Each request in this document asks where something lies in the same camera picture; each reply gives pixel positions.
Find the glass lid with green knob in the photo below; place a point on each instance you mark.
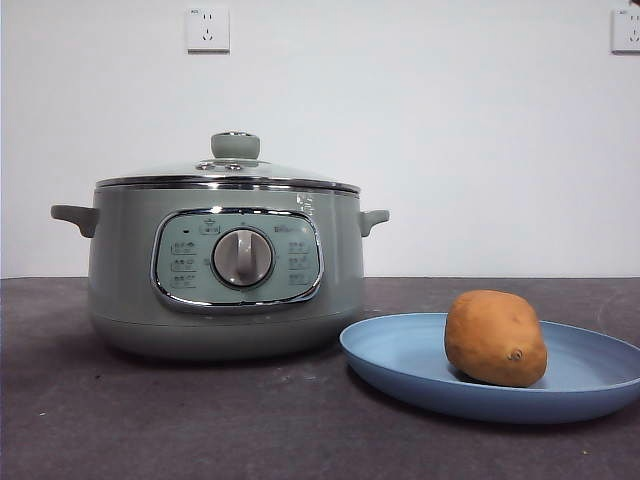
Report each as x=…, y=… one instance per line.
x=235, y=146

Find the brown potato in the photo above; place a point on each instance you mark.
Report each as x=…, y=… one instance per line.
x=492, y=340

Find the blue round plate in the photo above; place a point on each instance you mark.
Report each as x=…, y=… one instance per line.
x=400, y=360

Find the pale green electric steamer pot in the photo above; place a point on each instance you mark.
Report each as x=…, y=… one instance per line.
x=125, y=260

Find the white wall socket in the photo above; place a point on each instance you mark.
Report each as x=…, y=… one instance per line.
x=627, y=32
x=208, y=30

